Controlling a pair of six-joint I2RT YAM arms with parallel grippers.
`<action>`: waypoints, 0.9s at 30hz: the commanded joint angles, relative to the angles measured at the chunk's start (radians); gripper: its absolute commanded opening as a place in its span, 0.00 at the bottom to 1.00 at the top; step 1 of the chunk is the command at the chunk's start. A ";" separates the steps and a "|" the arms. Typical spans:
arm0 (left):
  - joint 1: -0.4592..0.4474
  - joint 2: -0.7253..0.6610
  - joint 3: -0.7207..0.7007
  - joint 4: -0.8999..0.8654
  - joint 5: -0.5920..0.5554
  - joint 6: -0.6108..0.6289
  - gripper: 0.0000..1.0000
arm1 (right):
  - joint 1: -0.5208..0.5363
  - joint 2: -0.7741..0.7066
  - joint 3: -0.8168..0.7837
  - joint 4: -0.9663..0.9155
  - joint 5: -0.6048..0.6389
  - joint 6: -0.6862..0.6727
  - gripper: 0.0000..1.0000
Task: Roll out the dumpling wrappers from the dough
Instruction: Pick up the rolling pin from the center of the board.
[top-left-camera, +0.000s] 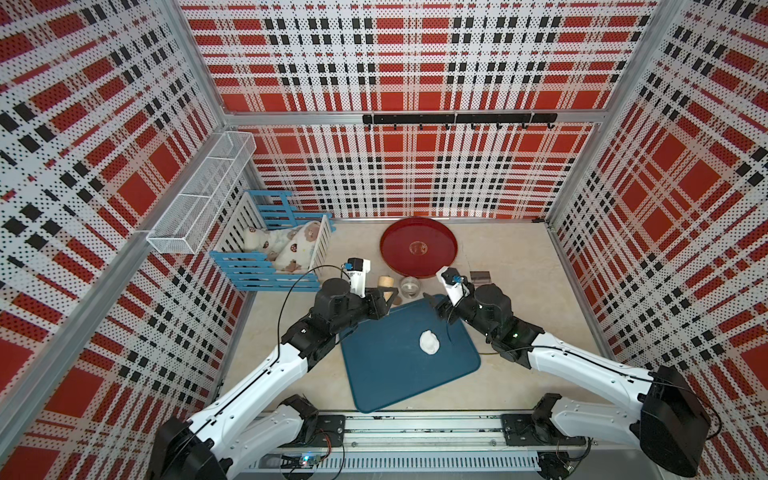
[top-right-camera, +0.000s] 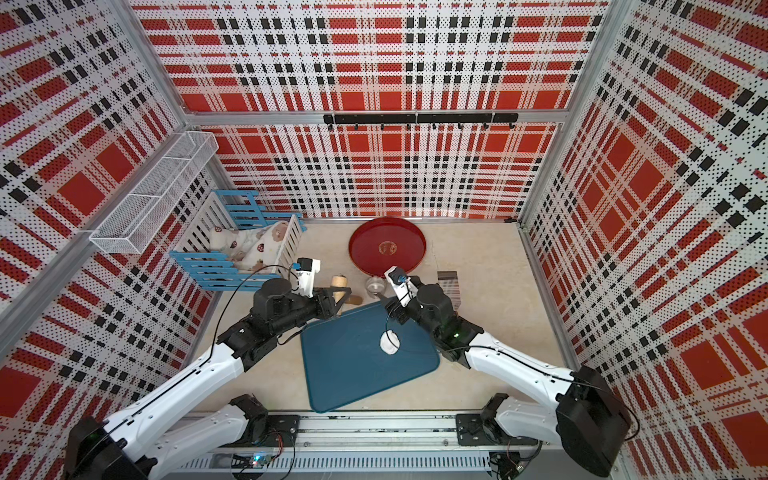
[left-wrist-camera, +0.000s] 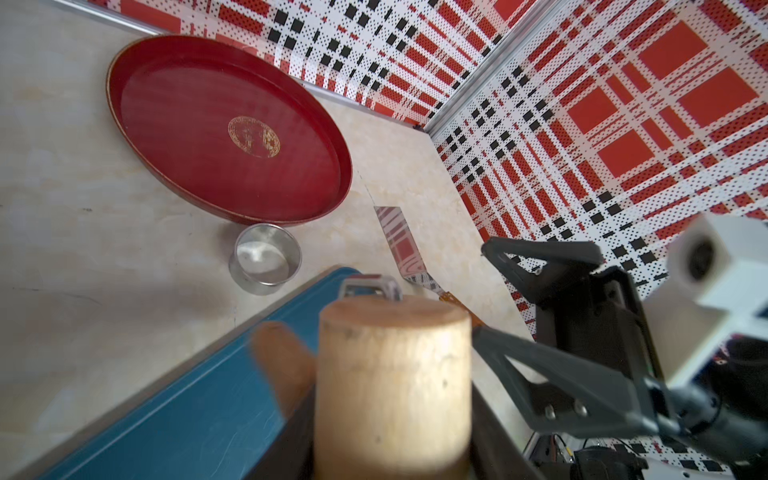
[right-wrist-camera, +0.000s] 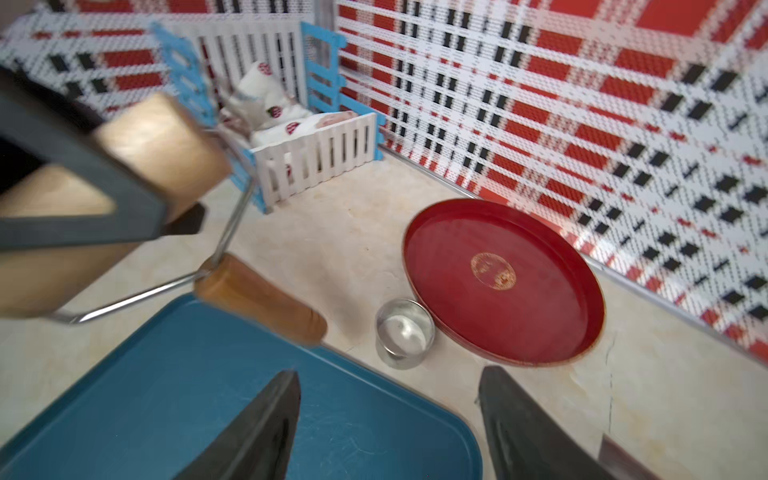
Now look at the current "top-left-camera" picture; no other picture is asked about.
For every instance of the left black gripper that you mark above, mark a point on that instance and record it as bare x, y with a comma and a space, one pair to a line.
374, 299

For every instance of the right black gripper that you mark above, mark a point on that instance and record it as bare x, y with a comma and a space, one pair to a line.
442, 307

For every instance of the wooden rolling pin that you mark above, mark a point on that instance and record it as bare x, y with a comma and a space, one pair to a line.
385, 281

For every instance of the white dough piece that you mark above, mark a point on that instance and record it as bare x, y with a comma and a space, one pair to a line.
429, 342

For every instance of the teal plastic tray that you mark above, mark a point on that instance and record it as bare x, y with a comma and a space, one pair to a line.
385, 364

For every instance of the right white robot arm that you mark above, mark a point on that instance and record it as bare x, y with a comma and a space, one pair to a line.
655, 411

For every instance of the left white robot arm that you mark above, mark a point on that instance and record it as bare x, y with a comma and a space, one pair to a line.
231, 434

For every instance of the round red tray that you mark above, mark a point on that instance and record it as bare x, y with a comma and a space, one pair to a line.
418, 247

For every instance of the baby doll in crib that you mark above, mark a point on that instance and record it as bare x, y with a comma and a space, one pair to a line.
289, 250

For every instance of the blue white toy crib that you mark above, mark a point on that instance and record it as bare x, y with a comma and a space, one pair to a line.
251, 271

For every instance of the green circuit board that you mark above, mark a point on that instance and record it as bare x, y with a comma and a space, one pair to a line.
298, 462

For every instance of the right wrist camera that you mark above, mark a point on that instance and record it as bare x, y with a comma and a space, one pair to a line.
451, 282

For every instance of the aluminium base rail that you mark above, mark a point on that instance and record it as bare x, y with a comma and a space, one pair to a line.
423, 442

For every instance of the black wall hook rail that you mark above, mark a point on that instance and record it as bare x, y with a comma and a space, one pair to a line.
447, 119

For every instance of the white wire mesh basket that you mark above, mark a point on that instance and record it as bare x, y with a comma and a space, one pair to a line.
185, 225

